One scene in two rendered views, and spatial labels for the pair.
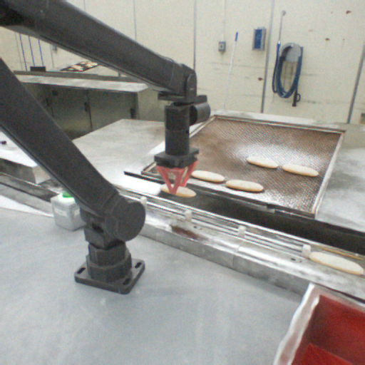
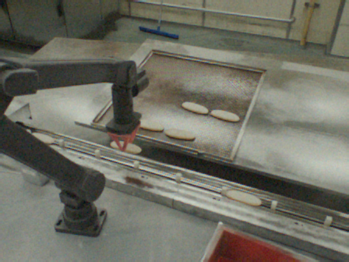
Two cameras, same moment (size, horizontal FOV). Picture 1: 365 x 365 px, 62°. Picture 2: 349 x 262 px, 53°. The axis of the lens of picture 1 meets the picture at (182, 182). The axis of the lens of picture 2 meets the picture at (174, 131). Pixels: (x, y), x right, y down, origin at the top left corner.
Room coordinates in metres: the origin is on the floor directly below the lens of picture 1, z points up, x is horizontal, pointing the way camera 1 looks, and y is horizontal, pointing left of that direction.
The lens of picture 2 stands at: (-0.17, 0.01, 1.56)
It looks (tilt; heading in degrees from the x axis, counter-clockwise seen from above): 35 degrees down; 350
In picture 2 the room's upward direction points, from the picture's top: 1 degrees clockwise
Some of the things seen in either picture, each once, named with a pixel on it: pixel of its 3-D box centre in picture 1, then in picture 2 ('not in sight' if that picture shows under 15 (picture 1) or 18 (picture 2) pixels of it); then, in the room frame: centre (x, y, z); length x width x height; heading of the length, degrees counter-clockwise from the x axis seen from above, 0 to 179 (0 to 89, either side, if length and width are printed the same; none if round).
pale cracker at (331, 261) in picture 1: (335, 261); (243, 196); (0.48, -0.30, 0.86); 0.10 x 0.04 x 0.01; 58
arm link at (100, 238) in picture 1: (111, 218); (79, 184); (0.51, 0.14, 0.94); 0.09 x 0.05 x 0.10; 144
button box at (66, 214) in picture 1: (74, 214); (39, 171); (0.69, 0.28, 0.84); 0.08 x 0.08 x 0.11; 58
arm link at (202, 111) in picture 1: (186, 100); (128, 77); (0.71, -0.01, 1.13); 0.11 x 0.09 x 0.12; 144
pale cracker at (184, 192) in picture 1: (177, 189); (125, 146); (0.67, 0.01, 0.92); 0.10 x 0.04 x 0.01; 58
